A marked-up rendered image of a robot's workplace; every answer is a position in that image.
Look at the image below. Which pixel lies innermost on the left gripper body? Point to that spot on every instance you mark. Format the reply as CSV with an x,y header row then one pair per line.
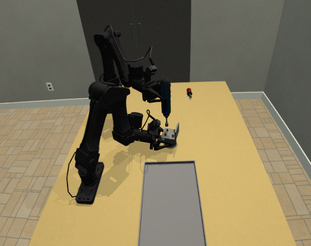
x,y
147,83

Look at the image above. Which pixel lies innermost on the red-handled nut driver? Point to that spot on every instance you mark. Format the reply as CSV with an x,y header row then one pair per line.
x,y
189,92

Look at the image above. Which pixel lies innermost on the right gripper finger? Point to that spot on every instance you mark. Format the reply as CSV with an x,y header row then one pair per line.
x,y
158,147
160,130

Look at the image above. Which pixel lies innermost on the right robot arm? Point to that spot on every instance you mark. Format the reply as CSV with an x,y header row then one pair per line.
x,y
126,130

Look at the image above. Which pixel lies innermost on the black cylinder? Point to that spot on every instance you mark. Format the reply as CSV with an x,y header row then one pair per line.
x,y
174,143

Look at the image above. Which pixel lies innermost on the dark blue electric nut driver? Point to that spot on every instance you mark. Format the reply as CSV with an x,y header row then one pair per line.
x,y
165,88

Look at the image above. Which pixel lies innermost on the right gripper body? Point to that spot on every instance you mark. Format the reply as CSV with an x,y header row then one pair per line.
x,y
149,136

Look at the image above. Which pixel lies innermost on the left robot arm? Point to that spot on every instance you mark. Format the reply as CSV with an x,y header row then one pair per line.
x,y
110,50

